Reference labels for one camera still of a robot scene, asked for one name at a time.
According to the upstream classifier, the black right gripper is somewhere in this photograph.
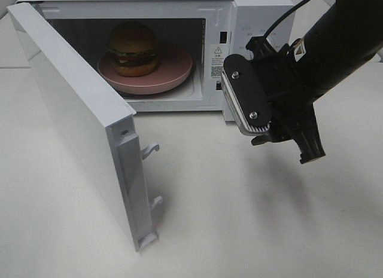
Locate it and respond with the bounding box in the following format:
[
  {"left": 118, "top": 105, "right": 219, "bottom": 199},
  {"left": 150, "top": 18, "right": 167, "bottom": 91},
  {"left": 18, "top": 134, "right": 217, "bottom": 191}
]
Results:
[{"left": 221, "top": 36, "right": 326, "bottom": 164}]

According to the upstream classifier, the pink round plate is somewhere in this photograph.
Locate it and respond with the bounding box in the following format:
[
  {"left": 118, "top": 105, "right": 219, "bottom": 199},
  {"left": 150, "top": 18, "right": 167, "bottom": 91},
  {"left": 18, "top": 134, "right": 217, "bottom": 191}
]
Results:
[{"left": 97, "top": 41, "right": 193, "bottom": 95}]

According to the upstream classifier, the toy hamburger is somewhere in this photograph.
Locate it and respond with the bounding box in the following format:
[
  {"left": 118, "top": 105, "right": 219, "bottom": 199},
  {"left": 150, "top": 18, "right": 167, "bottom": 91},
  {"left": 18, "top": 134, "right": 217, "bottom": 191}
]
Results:
[{"left": 107, "top": 21, "right": 160, "bottom": 77}]

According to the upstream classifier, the white microwave door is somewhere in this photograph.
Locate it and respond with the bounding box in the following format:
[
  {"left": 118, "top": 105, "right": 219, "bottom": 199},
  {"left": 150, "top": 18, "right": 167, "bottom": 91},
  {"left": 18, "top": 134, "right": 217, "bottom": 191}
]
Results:
[{"left": 8, "top": 3, "right": 162, "bottom": 250}]

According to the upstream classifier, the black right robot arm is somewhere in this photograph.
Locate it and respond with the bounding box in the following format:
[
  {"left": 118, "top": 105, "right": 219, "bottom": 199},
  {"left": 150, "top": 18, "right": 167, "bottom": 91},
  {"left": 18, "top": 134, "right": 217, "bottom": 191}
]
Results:
[{"left": 221, "top": 0, "right": 382, "bottom": 163}]

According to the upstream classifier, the white warning label sticker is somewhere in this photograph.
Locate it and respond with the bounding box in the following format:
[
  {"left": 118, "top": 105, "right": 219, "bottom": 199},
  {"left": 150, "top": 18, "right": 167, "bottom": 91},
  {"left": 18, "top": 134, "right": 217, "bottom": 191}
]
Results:
[{"left": 208, "top": 44, "right": 228, "bottom": 79}]

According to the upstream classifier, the glass microwave turntable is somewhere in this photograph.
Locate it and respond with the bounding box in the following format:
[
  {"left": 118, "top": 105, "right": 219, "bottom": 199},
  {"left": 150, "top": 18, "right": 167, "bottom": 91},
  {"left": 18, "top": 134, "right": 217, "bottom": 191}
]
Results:
[{"left": 117, "top": 81, "right": 194, "bottom": 100}]

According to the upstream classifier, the white microwave oven body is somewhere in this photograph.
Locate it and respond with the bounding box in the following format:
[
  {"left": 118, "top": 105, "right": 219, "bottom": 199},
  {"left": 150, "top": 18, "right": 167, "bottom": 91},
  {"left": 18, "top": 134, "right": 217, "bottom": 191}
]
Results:
[{"left": 15, "top": 0, "right": 292, "bottom": 121}]

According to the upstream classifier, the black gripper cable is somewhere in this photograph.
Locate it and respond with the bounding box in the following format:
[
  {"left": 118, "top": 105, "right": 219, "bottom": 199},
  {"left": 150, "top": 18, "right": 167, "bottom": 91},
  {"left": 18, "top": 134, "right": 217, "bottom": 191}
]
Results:
[{"left": 263, "top": 0, "right": 321, "bottom": 39}]

